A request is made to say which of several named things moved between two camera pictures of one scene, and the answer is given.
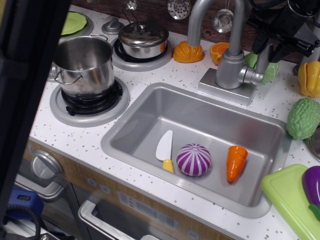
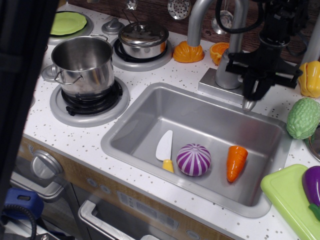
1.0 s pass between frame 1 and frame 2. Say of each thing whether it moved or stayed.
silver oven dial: stayed
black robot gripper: moved
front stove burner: stayed
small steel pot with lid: stayed
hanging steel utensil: stayed
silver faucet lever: moved
